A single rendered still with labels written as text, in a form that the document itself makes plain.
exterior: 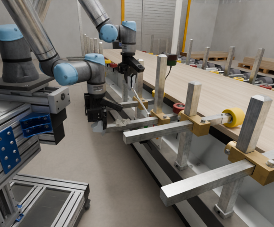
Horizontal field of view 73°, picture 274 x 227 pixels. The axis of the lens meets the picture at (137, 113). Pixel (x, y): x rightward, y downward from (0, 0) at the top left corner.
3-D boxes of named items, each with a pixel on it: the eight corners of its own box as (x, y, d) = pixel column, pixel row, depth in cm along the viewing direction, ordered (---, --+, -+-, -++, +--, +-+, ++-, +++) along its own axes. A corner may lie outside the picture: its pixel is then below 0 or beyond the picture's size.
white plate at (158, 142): (159, 149, 97) (161, 133, 93) (139, 126, 118) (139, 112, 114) (160, 149, 97) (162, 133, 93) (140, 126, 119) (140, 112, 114)
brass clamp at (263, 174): (261, 187, 47) (268, 172, 45) (221, 156, 58) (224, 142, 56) (276, 180, 49) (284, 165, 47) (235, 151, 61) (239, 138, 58)
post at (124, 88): (123, 107, 146) (123, 47, 127) (121, 105, 150) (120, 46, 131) (128, 106, 147) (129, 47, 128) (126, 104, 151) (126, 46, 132)
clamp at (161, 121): (161, 128, 93) (162, 120, 91) (148, 117, 104) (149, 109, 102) (170, 126, 95) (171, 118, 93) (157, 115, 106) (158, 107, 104)
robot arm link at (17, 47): (-6, 59, 78) (-16, 23, 72) (11, 54, 90) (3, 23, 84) (25, 59, 79) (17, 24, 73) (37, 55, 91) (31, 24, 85)
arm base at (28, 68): (-6, 81, 82) (-13, 58, 78) (19, 74, 96) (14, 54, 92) (25, 83, 80) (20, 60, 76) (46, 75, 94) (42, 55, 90)
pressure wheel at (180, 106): (176, 128, 98) (179, 108, 94) (168, 121, 105) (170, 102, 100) (188, 125, 101) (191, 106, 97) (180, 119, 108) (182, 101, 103)
